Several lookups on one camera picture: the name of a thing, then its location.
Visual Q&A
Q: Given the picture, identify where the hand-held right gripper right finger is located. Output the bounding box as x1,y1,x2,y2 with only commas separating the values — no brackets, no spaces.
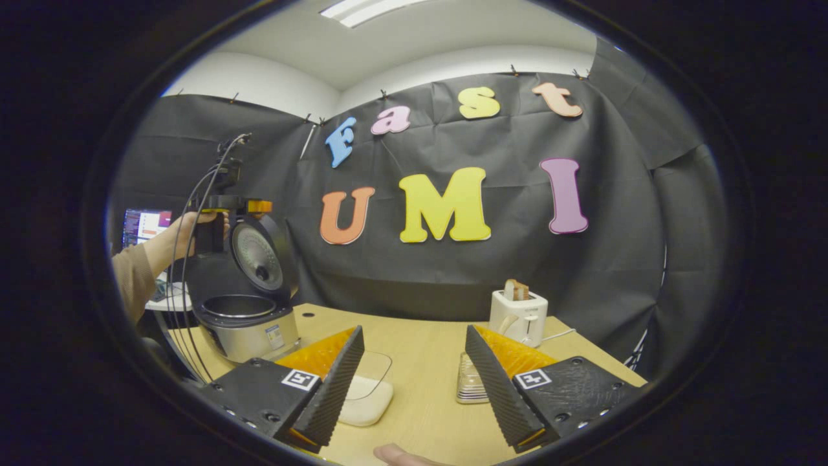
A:
464,324,648,454

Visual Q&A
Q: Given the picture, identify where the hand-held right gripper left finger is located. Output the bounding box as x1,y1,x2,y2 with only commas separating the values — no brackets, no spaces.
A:
197,325,366,454

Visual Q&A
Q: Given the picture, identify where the metal wire chopstick holder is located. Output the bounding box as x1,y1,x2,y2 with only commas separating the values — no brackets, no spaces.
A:
455,351,492,405

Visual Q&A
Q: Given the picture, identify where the black steel rice cooker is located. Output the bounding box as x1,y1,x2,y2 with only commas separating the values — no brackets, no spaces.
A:
186,214,303,364

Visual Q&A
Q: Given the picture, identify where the clear plastic container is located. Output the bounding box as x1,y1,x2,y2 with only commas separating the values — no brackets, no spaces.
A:
336,349,395,428

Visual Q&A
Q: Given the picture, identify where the computer monitor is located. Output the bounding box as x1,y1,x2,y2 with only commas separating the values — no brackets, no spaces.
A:
122,208,174,248

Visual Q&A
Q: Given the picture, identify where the white toaster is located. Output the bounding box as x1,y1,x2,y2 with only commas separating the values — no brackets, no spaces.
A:
488,289,549,348

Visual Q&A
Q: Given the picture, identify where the black backdrop cloth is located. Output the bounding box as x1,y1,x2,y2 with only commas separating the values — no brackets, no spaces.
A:
110,39,728,383

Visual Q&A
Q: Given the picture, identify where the ceiling light panel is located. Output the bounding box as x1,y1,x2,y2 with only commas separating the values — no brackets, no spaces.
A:
320,0,428,28

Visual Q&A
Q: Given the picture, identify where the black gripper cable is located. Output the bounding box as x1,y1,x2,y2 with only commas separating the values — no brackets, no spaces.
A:
165,133,253,384

